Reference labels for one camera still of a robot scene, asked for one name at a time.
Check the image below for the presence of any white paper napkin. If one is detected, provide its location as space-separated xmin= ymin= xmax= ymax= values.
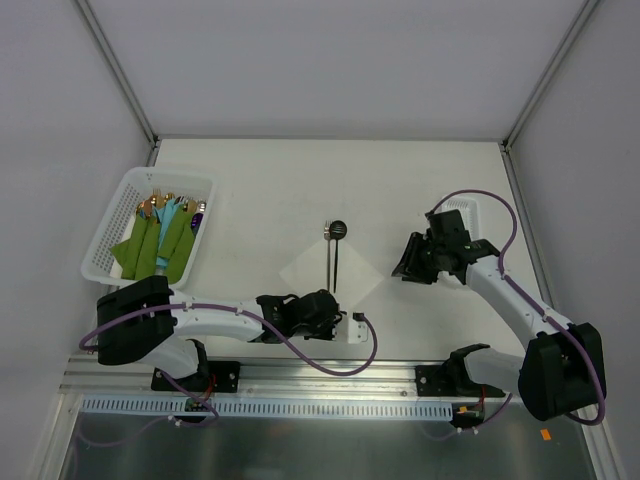
xmin=279 ymin=240 xmax=383 ymax=310

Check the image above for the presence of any light blue rolled napkin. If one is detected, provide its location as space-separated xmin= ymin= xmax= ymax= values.
xmin=156 ymin=199 xmax=190 ymax=269

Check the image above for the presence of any left aluminium frame post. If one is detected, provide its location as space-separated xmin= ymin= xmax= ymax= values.
xmin=72 ymin=0 xmax=158 ymax=146

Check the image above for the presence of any black slotted spoon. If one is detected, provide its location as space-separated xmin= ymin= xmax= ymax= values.
xmin=331 ymin=220 xmax=348 ymax=293

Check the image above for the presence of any gold cutlery in basket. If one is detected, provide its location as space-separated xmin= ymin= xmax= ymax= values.
xmin=135 ymin=188 xmax=207 ymax=218

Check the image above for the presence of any white perforated basket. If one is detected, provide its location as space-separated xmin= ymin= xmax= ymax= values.
xmin=81 ymin=167 xmax=217 ymax=290

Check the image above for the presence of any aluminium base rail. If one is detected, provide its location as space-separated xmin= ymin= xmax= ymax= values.
xmin=58 ymin=354 xmax=429 ymax=401

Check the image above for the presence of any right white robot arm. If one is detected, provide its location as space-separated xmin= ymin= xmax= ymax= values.
xmin=392 ymin=210 xmax=606 ymax=424

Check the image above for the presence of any silver fork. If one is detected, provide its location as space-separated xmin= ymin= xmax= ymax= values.
xmin=324 ymin=220 xmax=333 ymax=291

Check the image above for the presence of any white slotted cable duct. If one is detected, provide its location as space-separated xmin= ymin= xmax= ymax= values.
xmin=81 ymin=395 xmax=454 ymax=422

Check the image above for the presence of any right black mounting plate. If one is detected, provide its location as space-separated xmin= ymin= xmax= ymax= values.
xmin=414 ymin=362 xmax=506 ymax=398

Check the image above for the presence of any aluminium frame post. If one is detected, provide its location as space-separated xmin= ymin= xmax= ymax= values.
xmin=72 ymin=0 xmax=158 ymax=146
xmin=502 ymin=0 xmax=601 ymax=146

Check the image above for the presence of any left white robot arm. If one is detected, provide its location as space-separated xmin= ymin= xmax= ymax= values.
xmin=97 ymin=275 xmax=343 ymax=391

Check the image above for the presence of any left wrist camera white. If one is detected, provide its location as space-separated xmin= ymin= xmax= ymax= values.
xmin=334 ymin=311 xmax=369 ymax=344

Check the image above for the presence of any black mounting plate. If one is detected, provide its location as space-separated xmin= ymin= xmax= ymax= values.
xmin=414 ymin=362 xmax=506 ymax=398
xmin=175 ymin=360 xmax=241 ymax=394

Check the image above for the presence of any right aluminium frame post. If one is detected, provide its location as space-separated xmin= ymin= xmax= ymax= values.
xmin=502 ymin=0 xmax=601 ymax=146

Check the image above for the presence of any green rolled napkin bundle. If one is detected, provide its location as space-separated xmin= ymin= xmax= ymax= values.
xmin=110 ymin=210 xmax=196 ymax=285

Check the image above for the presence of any white narrow utensil tray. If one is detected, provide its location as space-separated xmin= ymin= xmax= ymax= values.
xmin=437 ymin=194 xmax=482 ymax=241

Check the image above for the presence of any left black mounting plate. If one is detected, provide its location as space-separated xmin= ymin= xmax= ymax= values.
xmin=175 ymin=360 xmax=241 ymax=394

